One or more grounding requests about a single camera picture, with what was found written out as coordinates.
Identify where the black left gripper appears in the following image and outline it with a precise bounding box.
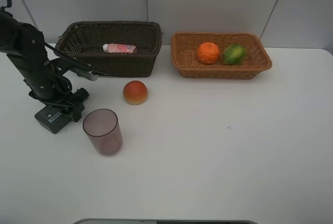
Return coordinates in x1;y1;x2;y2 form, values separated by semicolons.
7;54;85;123

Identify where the dark green rectangular bottle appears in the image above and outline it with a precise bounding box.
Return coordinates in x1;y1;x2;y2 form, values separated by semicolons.
34;87;90;135

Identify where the pink spray bottle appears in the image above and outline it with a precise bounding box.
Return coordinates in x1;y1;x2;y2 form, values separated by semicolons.
103;43;137;54

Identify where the orange tangerine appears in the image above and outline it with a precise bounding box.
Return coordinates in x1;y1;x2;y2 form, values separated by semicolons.
197;42;220;64

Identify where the green lime fruit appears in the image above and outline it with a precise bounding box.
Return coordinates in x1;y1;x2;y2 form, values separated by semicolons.
223;44;246;65

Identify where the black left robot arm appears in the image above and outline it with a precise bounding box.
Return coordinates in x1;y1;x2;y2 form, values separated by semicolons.
1;0;88;122

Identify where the translucent purple plastic cup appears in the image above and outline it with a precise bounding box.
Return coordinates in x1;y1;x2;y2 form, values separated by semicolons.
83;109;123;156

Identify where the orange round bread bun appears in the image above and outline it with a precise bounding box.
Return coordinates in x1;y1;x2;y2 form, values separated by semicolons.
123;81;148;105

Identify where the dark brown wicker basket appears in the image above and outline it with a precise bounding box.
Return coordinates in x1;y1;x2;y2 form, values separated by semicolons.
55;21;162;77

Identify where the orange wicker basket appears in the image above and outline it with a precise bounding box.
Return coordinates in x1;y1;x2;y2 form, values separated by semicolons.
171;32;272;80

